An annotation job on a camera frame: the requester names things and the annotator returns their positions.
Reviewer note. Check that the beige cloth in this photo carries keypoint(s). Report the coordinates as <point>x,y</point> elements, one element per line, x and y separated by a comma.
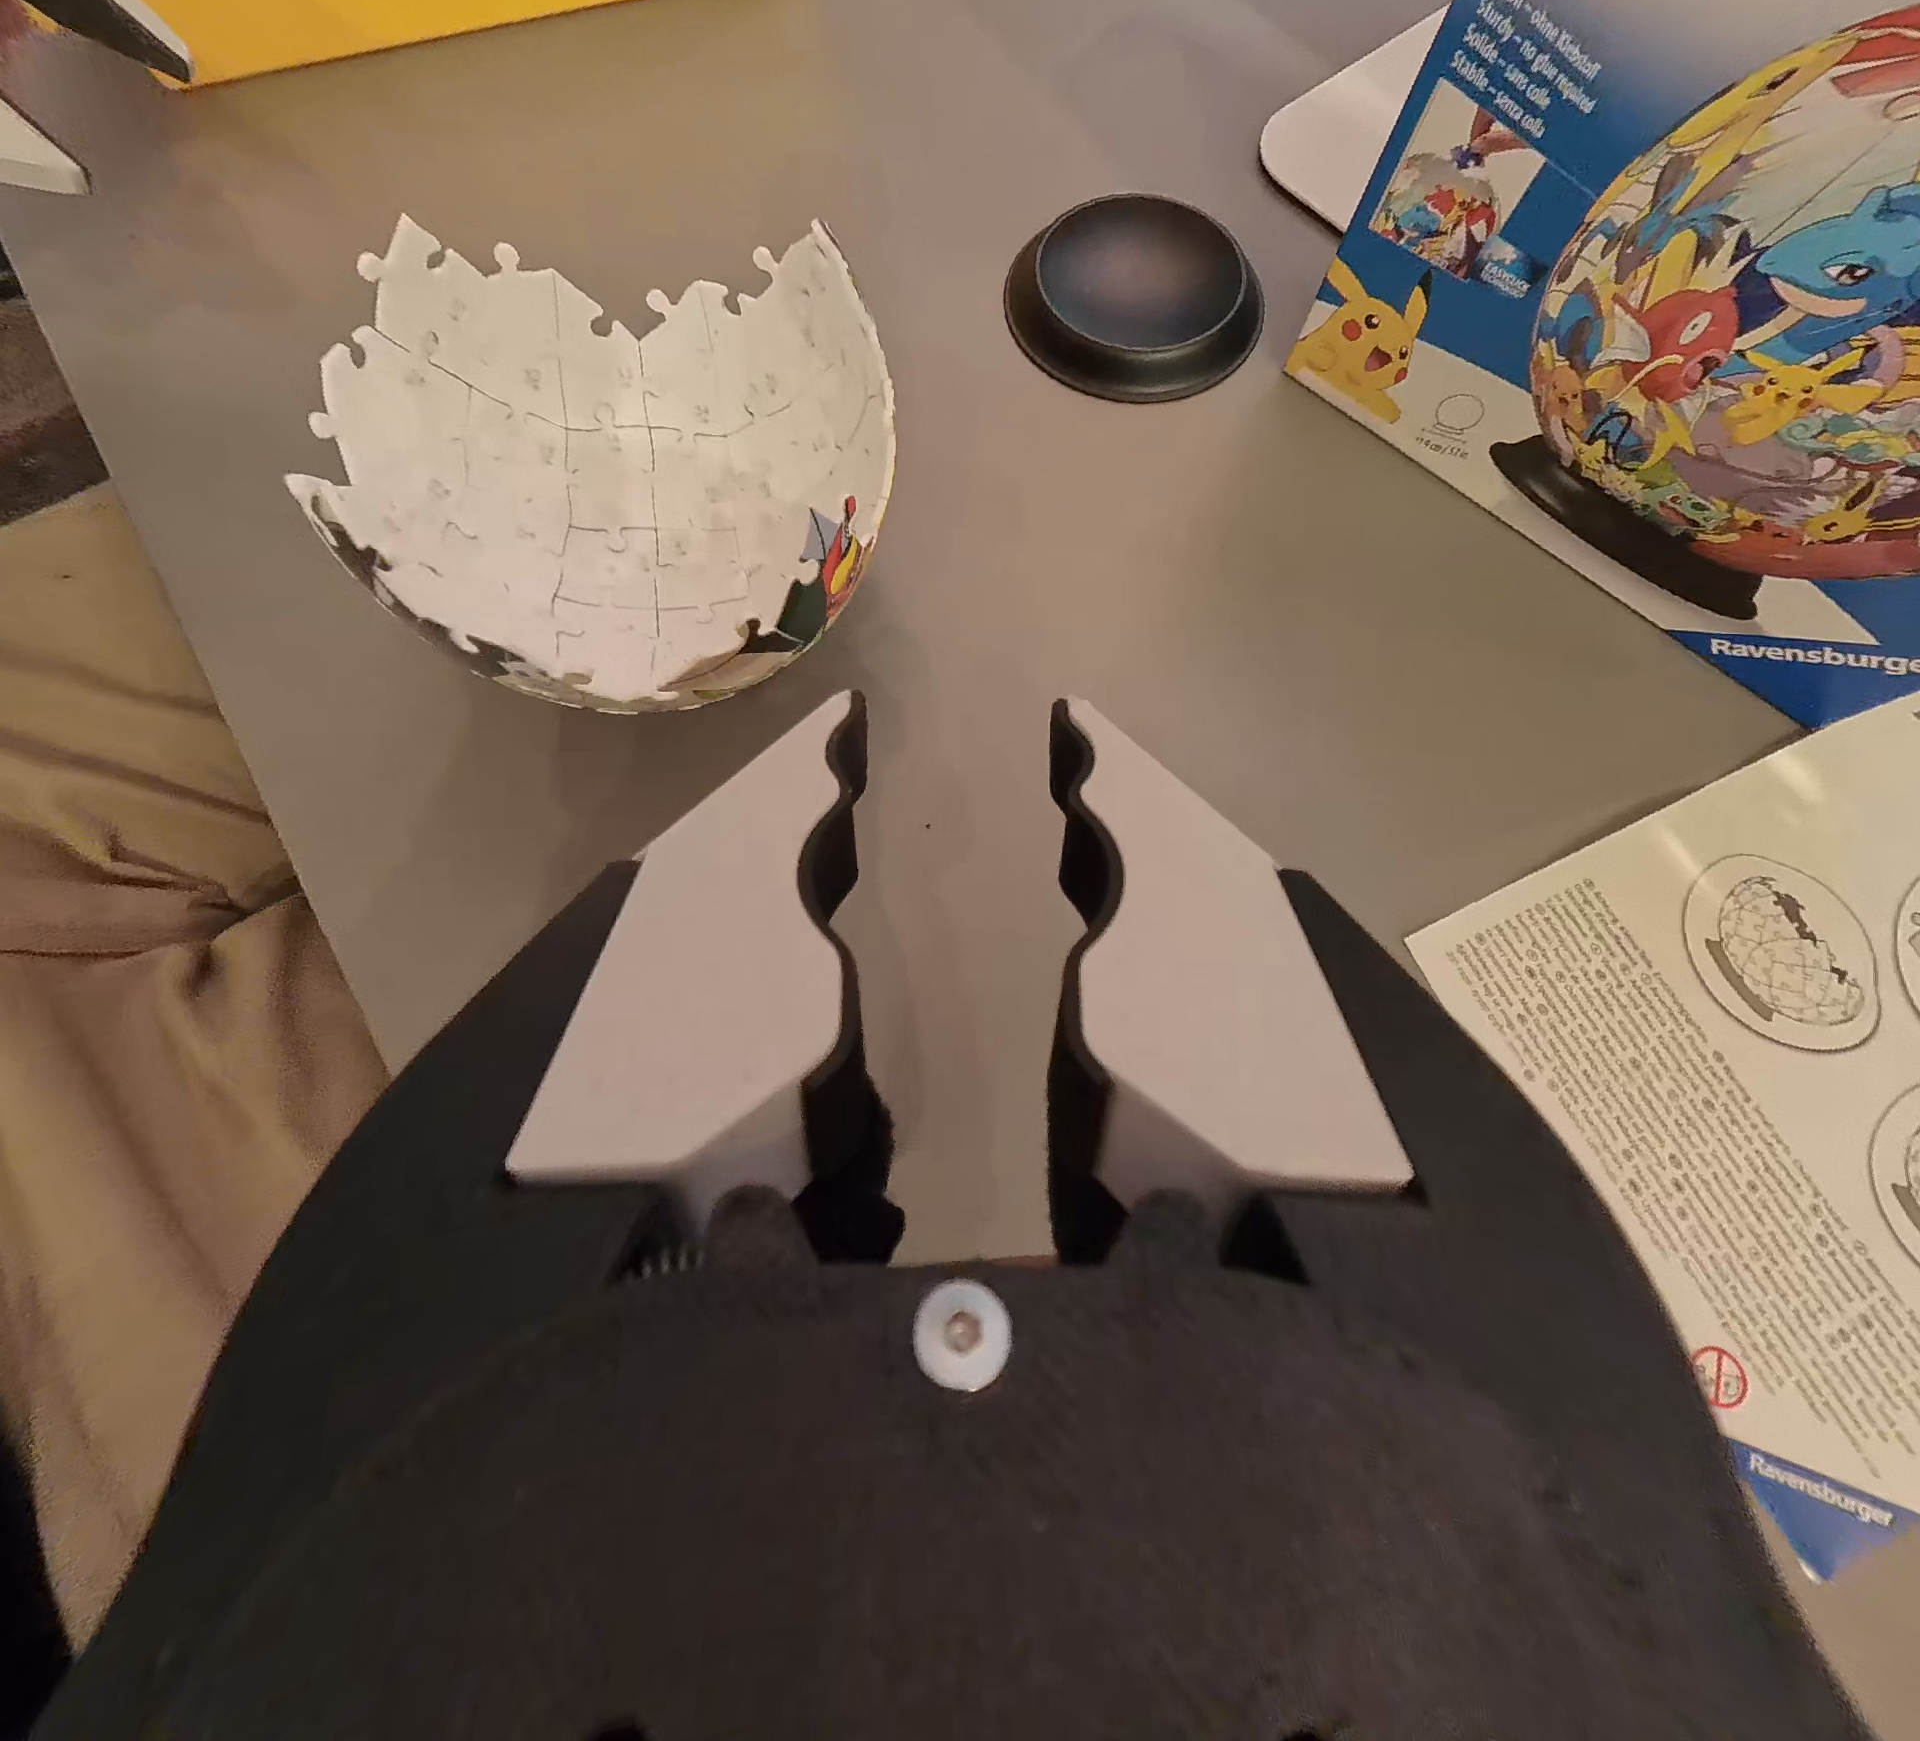
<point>137,1023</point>

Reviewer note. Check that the partly built puzzle ball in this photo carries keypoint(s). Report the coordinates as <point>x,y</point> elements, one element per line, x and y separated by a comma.
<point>598,466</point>

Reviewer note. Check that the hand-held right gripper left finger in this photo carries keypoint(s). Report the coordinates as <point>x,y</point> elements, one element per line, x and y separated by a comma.
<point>703,1009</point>

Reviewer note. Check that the black round ball stand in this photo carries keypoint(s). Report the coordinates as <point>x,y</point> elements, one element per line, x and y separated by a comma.
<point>1132,287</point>

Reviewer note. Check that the white rounded board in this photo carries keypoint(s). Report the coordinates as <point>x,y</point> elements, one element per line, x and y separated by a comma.
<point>1333,137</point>

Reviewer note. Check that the white instruction leaflet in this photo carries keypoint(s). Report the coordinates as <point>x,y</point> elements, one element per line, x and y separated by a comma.
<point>1698,1172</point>

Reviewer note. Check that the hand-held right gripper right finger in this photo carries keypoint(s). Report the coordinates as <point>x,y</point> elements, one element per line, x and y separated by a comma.
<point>1214,1023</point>

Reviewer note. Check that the colourful puzzle box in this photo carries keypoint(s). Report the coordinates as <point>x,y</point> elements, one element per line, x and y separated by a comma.
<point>1650,347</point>

